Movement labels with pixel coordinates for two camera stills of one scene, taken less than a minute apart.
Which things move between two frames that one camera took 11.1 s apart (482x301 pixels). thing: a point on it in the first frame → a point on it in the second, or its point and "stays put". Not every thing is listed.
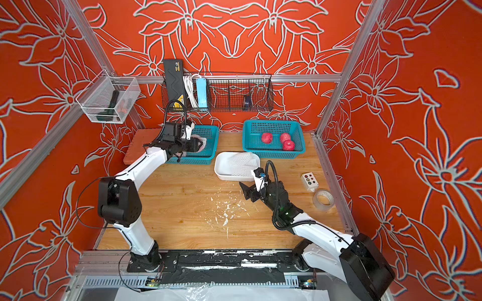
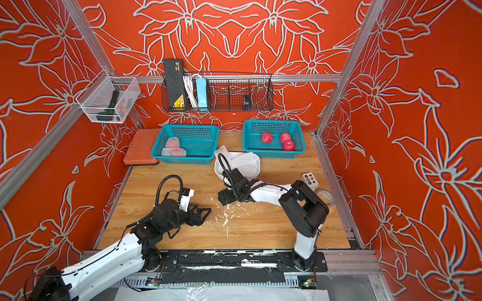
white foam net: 241,163 stays put
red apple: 283,137 stays put
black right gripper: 248,192 → 225,192
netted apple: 267,137 stays put
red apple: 288,145 stays put
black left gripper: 194,146 → 199,221
